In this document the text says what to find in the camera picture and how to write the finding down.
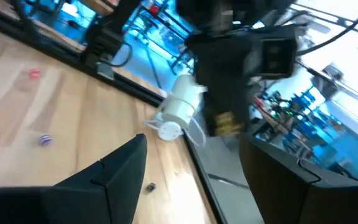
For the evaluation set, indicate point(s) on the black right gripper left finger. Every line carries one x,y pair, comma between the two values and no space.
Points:
120,186

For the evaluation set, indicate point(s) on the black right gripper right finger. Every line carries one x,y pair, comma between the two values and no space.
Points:
291,193

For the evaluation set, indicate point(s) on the small blue-purple die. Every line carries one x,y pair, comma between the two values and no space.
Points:
45,140

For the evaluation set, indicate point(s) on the small red die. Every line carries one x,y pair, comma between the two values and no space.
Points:
34,73

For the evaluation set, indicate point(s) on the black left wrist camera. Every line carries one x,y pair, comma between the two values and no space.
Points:
277,57

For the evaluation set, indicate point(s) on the white bullet security camera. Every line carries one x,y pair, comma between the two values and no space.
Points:
182,105

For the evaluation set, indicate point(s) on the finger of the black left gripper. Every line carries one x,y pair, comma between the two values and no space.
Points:
227,121

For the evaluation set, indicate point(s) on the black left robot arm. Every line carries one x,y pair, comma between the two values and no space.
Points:
228,15

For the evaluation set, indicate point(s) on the small black die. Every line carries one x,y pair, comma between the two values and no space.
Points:
150,187

